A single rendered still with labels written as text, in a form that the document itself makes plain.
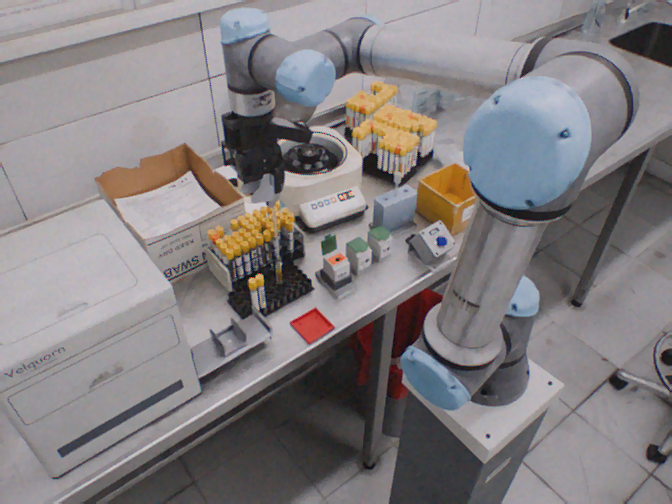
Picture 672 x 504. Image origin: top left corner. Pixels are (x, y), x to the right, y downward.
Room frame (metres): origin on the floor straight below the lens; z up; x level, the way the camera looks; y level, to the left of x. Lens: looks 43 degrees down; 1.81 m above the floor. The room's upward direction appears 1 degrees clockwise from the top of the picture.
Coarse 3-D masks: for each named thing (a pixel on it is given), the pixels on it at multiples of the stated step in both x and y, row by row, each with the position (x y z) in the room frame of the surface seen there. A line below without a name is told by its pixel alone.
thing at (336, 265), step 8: (328, 256) 0.89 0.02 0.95; (336, 256) 0.90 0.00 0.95; (344, 256) 0.90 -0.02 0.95; (328, 264) 0.88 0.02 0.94; (336, 264) 0.87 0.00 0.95; (344, 264) 0.88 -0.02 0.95; (328, 272) 0.88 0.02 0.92; (336, 272) 0.86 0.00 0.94; (344, 272) 0.87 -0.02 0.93; (336, 280) 0.86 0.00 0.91
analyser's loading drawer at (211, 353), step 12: (240, 324) 0.73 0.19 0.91; (252, 324) 0.73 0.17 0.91; (264, 324) 0.72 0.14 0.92; (216, 336) 0.68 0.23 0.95; (228, 336) 0.70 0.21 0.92; (240, 336) 0.69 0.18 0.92; (252, 336) 0.70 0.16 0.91; (264, 336) 0.70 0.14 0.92; (192, 348) 0.67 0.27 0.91; (204, 348) 0.67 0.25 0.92; (216, 348) 0.67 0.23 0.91; (228, 348) 0.67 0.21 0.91; (240, 348) 0.67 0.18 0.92; (204, 360) 0.64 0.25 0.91; (216, 360) 0.64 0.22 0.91; (228, 360) 0.65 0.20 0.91; (204, 372) 0.62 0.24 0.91
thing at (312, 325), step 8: (312, 312) 0.80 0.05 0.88; (320, 312) 0.79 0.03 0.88; (296, 320) 0.77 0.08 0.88; (304, 320) 0.78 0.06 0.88; (312, 320) 0.78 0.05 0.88; (320, 320) 0.78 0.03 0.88; (328, 320) 0.77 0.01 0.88; (296, 328) 0.75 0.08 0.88; (304, 328) 0.76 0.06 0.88; (312, 328) 0.76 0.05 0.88; (320, 328) 0.76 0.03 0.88; (328, 328) 0.75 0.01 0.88; (304, 336) 0.73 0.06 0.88; (312, 336) 0.73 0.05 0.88; (320, 336) 0.73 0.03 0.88
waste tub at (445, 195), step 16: (432, 176) 1.18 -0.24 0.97; (448, 176) 1.21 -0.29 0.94; (464, 176) 1.20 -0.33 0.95; (432, 192) 1.11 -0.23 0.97; (448, 192) 1.22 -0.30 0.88; (464, 192) 1.19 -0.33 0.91; (416, 208) 1.14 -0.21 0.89; (432, 208) 1.10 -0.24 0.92; (448, 208) 1.06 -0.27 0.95; (464, 208) 1.07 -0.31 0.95; (448, 224) 1.06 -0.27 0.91; (464, 224) 1.07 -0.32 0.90
